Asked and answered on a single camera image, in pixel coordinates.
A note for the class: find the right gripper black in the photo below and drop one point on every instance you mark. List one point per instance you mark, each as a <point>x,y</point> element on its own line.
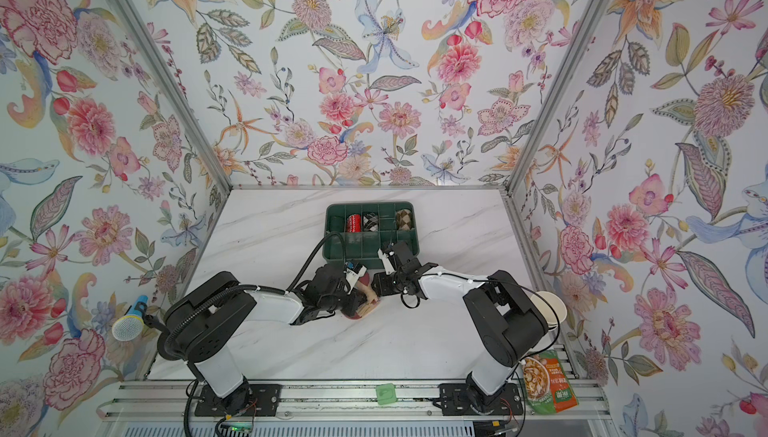
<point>381,288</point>

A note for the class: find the striped tan maroon purple sock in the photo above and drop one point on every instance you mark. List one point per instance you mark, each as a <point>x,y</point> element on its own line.
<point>362,300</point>

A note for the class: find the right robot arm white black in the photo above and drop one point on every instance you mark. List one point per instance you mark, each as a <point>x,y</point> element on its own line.
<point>510,319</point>

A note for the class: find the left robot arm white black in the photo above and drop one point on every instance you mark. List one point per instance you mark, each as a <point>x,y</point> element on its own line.
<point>197,329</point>

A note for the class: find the brown checkered rolled sock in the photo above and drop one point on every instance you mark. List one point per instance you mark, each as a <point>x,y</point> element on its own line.
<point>404,219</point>

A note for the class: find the black white argyle rolled sock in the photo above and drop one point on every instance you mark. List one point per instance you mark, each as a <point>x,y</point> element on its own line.
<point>370,222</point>

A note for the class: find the green divided organizer tray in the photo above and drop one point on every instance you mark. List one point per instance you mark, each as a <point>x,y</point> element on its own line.
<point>363,247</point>

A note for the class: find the red rolled sock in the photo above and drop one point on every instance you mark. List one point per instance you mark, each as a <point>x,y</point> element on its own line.
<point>353,223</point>

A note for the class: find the green sticky tag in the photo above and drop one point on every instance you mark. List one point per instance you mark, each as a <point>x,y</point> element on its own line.
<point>386,394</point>

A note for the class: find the stacked paper cups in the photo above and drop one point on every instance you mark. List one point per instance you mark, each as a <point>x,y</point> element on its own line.
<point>551,307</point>

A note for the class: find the green snack packet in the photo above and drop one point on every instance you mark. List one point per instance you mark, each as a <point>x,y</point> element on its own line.
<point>547,389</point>

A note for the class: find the blue white toy microphone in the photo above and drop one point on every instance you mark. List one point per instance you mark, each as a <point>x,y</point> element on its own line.
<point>131,324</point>

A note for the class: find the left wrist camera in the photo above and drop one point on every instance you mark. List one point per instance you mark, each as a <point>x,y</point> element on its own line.
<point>353,273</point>

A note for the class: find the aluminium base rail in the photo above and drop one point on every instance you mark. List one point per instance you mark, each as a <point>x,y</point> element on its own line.
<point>337,400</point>

